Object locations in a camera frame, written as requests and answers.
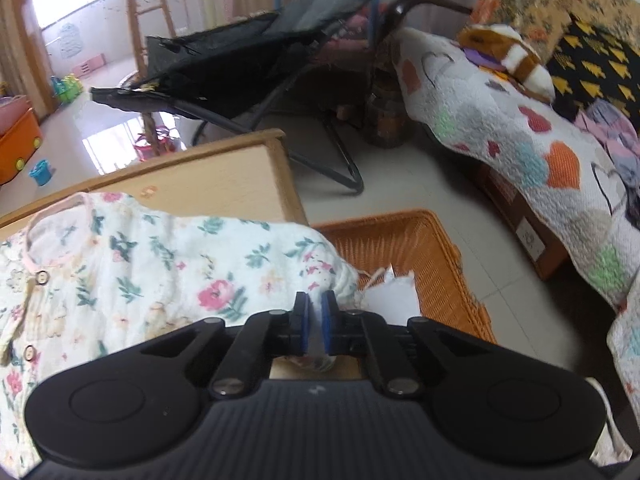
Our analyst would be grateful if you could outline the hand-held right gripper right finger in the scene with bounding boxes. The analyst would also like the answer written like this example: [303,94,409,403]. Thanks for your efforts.
[322,290,493,401]

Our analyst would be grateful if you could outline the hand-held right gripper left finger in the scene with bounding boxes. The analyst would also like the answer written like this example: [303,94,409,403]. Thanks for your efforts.
[142,291,311,401]

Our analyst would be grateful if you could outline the floral baby garment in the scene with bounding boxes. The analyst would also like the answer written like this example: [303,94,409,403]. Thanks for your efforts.
[0,191,361,478]

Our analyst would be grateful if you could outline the white paper sheet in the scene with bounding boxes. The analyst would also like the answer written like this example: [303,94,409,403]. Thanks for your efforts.
[357,266,421,321]

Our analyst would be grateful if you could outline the orange wicker basket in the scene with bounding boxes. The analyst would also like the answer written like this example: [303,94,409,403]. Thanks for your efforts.
[312,209,498,346]

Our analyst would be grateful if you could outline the wooden low table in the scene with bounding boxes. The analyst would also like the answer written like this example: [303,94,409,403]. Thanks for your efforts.
[0,129,363,381]

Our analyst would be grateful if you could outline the brown jar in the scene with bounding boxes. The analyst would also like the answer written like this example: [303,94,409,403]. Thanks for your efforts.
[364,72,408,148]

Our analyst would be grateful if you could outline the wooden sofa base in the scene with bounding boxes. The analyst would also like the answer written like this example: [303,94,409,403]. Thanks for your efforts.
[475,165,571,281]

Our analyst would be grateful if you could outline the pink toy basket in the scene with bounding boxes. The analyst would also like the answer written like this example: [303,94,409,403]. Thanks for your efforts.
[134,125,181,161]

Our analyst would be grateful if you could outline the heart patterned quilt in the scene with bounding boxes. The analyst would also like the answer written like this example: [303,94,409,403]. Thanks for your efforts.
[390,25,640,401]

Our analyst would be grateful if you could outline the grey folding lounge chair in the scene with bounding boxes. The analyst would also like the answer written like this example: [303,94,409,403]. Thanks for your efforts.
[90,0,416,196]

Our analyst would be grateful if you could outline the blue toy bucket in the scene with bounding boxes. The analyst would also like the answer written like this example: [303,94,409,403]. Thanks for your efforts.
[28,159,53,187]

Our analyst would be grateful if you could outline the purple toy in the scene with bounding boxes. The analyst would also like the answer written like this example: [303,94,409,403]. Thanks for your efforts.
[460,47,506,72]

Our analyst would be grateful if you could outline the brown white plush toy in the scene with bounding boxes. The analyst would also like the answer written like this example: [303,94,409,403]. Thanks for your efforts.
[457,24,557,103]

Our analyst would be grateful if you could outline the green toy bowling set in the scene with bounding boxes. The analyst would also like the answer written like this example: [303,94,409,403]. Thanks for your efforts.
[50,74,85,106]

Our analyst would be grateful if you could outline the dark wooden armchair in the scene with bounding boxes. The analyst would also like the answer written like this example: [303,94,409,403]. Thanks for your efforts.
[370,0,473,126]

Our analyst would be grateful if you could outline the orange wheeled storage bin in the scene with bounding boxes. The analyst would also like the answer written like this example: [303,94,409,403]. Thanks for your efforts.
[0,107,45,186]

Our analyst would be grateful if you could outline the pink box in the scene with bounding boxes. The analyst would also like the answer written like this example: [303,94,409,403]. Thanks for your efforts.
[71,53,107,77]

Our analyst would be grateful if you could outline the lilac printed cloth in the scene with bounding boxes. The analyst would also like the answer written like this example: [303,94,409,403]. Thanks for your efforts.
[575,99,640,181]

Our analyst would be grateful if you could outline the wooden bar stool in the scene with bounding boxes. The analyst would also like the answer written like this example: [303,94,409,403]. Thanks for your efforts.
[117,0,178,81]

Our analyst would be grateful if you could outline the pink plastic basket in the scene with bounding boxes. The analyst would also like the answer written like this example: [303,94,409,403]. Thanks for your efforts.
[0,95,28,133]

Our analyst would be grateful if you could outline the black cushion yellow trees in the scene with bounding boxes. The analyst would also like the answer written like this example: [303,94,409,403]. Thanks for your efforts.
[545,17,640,121]

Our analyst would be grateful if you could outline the beige curtain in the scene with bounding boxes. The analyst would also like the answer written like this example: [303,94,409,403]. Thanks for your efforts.
[0,0,56,121]

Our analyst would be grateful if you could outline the brown braided rope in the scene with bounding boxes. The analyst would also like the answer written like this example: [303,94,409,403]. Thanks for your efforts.
[142,112,160,158]

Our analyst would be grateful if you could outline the white wall chart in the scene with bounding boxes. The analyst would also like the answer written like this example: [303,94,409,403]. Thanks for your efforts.
[57,22,86,58]

